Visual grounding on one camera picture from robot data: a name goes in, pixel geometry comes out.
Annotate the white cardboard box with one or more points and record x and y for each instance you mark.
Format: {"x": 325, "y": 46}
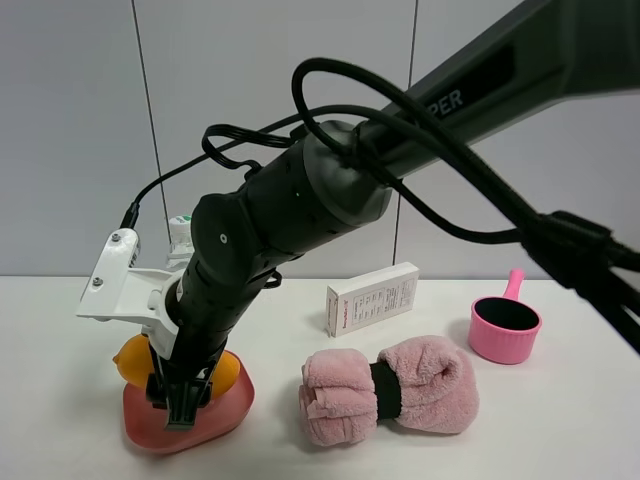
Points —
{"x": 356, "y": 303}

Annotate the orange toy mango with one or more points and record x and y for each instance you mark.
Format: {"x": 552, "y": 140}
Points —
{"x": 134, "y": 364}

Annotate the pink toy saucepan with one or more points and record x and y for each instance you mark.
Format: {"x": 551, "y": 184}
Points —
{"x": 503, "y": 329}

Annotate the pink plastic plate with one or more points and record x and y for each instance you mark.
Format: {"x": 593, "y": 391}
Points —
{"x": 144, "y": 425}

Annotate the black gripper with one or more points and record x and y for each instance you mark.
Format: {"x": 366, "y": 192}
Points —
{"x": 206, "y": 311}

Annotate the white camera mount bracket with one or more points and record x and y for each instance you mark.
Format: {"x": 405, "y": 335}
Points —
{"x": 117, "y": 290}

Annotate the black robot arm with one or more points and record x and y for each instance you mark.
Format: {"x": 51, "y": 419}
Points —
{"x": 355, "y": 137}

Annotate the clear water bottle green label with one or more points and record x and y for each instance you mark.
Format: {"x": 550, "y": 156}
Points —
{"x": 181, "y": 245}

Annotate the rolled pink towel black band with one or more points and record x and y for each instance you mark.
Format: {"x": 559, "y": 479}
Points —
{"x": 425, "y": 383}

